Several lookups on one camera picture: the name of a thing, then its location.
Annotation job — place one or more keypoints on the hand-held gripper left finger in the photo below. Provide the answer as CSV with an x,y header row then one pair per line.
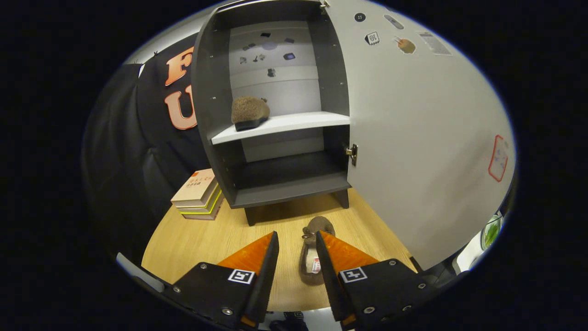
x,y
266,280

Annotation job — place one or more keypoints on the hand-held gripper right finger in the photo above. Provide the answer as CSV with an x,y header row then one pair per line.
x,y
328,280

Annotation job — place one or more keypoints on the brown fluffy shoe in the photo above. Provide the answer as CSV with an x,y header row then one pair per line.
x,y
248,110
321,225

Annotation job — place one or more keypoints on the dark grey shoe cabinet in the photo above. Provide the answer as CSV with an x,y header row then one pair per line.
x,y
285,191

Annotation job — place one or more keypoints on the beige shoe cabinet door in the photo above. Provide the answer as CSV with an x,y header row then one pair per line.
x,y
413,161

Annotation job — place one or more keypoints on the white cabinet shelf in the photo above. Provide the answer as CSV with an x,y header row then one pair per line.
x,y
294,122

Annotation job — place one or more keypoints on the light grey bar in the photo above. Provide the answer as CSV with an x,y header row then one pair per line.
x,y
138,272

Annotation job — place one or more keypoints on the white rounded object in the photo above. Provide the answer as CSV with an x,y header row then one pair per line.
x,y
471,253

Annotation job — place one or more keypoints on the green round object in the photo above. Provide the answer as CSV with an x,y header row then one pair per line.
x,y
491,232

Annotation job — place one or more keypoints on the black backdrop cloth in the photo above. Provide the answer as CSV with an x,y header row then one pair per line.
x,y
128,161

